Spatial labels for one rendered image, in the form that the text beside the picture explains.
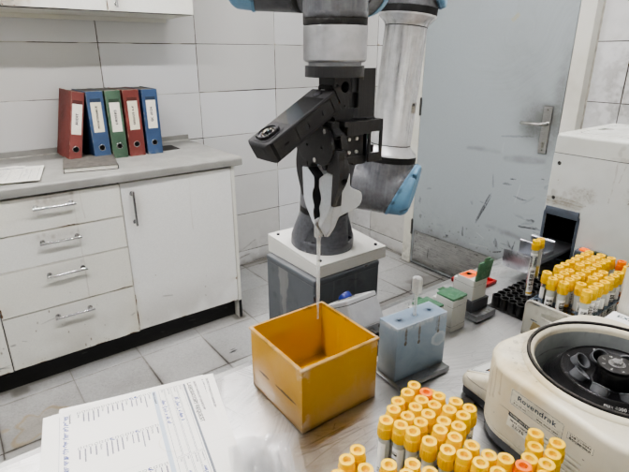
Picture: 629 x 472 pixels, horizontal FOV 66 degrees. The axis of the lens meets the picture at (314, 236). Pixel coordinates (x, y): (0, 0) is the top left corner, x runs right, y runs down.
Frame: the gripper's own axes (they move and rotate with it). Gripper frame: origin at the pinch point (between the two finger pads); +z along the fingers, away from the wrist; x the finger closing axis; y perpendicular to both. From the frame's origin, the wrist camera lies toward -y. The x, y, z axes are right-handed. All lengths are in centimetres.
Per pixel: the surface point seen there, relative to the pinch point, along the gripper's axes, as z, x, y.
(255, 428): 25.5, -1.7, -11.9
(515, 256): 21, 6, 58
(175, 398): 24.0, 8.5, -18.7
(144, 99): 0, 195, 41
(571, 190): 8, 4, 75
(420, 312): 15.5, -5.1, 15.5
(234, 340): 114, 145, 56
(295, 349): 22.2, 6.3, 0.1
